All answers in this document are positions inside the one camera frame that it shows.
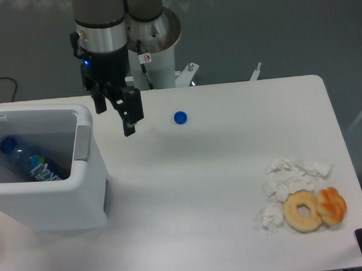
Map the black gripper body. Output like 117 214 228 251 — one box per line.
70 29 129 97

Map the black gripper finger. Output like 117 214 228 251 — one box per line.
106 84 144 137
90 84 107 114

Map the clear plastic cap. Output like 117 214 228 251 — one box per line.
144 126 160 140

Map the white trash can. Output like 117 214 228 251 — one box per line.
0 104 109 231

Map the blue bottle cap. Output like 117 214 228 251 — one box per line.
173 111 188 125

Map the blue plastic bottle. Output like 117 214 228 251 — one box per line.
0 135 69 182

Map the large crumpled white tissue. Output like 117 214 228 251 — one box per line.
263 156 333 203

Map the small crumpled white tissue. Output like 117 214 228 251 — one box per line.
261 203 284 234

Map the glazed twisted bun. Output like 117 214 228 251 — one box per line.
316 186 347 225

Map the black pedestal cable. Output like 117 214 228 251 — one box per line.
136 38 155 91

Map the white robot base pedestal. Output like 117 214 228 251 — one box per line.
126 7 181 91

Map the white metal table frame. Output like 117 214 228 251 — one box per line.
125 59 264 91

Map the black floor cable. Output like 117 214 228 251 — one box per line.
0 76 19 103

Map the plain ring donut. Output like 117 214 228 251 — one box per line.
282 191 322 233

